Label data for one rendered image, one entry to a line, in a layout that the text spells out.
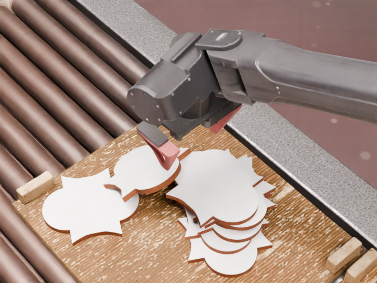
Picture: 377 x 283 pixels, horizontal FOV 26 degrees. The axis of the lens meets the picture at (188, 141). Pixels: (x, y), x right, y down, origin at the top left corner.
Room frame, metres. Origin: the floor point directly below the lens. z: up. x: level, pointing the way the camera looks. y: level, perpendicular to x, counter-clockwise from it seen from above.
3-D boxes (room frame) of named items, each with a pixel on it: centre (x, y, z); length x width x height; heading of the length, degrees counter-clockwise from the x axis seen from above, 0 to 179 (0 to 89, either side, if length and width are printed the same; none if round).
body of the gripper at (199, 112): (0.75, 0.00, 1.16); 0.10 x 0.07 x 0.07; 133
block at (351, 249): (0.63, -0.22, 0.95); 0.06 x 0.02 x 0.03; 131
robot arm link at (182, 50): (0.74, 0.00, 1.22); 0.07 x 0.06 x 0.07; 145
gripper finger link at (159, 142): (0.72, 0.02, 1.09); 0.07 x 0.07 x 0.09; 43
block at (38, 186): (0.75, 0.23, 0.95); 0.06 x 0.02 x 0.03; 131
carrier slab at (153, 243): (0.69, 0.01, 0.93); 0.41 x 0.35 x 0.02; 41
